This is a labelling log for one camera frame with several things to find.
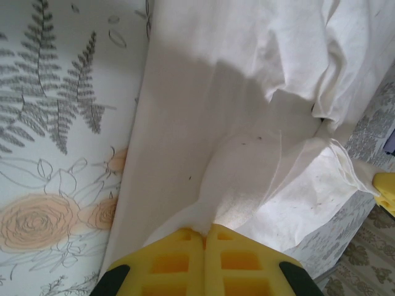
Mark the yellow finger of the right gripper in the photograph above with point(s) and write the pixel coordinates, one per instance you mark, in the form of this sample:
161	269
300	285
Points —
387	188

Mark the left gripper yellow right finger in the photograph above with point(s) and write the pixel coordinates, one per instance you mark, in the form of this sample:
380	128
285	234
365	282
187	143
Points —
216	249

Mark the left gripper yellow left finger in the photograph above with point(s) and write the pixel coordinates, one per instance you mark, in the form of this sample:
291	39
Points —
191	246

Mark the white t-shirt robot arm print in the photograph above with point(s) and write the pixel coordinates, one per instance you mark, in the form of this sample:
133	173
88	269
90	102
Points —
216	123

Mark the purple folded t-shirt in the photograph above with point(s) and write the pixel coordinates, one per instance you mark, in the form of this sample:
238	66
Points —
392	143

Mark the floral patterned tablecloth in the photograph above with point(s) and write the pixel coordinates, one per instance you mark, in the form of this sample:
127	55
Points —
46	123

